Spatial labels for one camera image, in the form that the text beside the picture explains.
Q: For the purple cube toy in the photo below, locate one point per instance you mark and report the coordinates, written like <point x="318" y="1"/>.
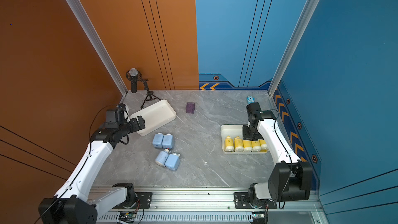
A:
<point x="190" y="108"/>

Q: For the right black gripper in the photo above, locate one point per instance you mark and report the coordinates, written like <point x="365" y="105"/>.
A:
<point x="245" y="136"/>

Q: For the left green circuit board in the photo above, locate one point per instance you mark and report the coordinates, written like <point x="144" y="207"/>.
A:
<point x="127" y="217"/>

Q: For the black microphone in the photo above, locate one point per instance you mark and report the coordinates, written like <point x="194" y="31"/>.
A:
<point x="133" y="76"/>

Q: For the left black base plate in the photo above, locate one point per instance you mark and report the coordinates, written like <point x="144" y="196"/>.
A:
<point x="142" y="200"/>

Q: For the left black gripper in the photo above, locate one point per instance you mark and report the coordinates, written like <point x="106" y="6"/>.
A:
<point x="136" y="126"/>

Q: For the right green circuit board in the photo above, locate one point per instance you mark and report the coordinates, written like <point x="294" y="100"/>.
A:
<point x="260" y="218"/>

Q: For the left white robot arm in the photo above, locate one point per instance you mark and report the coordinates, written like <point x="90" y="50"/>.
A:
<point x="70" y="204"/>

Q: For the blue sharpener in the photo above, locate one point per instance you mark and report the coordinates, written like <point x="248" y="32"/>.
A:
<point x="162" y="157"/>
<point x="173" y="161"/>
<point x="158" y="140"/>
<point x="168" y="141"/>

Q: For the white storage tray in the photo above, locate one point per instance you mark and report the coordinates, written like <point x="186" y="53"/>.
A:
<point x="155" y="116"/>
<point x="234" y="131"/>

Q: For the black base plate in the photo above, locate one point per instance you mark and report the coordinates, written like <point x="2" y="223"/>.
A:
<point x="245" y="200"/>
<point x="142" y="200"/>

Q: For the black mini tripod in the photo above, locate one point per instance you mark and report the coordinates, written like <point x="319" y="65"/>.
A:
<point x="149" y="95"/>

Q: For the aluminium rail frame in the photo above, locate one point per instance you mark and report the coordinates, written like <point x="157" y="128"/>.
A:
<point x="213" y="205"/>

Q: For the small teal robot toy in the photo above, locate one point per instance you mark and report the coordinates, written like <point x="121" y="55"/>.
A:
<point x="250" y="100"/>

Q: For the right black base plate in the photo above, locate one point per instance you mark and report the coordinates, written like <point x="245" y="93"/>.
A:
<point x="245" y="200"/>

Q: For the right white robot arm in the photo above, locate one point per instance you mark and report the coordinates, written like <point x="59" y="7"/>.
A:
<point x="291" y="177"/>

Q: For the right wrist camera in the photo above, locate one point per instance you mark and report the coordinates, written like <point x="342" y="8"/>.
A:
<point x="253" y="110"/>

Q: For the green circuit board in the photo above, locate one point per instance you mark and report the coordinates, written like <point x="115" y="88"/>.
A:
<point x="127" y="217"/>
<point x="260" y="218"/>

